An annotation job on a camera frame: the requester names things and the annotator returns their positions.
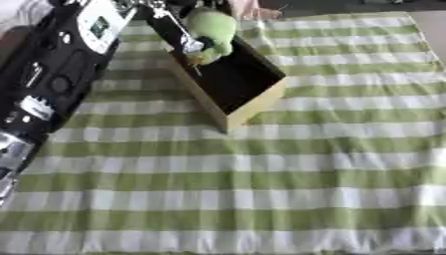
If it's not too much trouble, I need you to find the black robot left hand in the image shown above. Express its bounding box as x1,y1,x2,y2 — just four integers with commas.
135,0,220,78

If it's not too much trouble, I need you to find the green soft toy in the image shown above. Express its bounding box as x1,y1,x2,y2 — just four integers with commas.
182,7,241,66

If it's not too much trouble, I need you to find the tan cardboard box black inside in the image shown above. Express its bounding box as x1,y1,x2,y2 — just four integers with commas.
142,9,290,134

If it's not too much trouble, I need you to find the pink cloth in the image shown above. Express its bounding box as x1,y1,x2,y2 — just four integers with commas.
230,0,285,22

